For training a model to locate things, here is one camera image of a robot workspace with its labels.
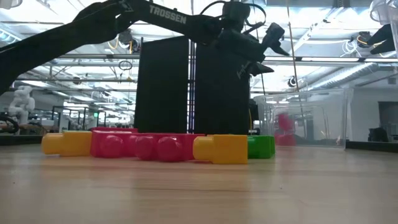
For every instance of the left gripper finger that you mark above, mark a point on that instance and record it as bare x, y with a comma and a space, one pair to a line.
273, 34
259, 69

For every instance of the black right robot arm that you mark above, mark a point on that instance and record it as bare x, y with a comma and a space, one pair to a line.
381, 39

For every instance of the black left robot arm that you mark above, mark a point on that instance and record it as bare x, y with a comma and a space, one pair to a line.
168, 18

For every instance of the green toy block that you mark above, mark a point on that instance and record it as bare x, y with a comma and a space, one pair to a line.
259, 146

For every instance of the clear plastic bin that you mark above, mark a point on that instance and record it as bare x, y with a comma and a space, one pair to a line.
326, 118

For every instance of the yellow toy block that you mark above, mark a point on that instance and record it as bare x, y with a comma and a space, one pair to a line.
224, 149
74, 143

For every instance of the black folding partition screen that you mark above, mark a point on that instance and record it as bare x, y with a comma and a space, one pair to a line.
164, 93

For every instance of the black chair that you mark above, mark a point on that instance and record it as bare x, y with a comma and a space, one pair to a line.
377, 135

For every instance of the white humanoid robot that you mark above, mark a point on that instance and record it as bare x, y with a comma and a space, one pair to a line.
21, 104

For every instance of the silver ventilation duct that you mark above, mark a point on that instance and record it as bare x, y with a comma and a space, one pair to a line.
342, 74

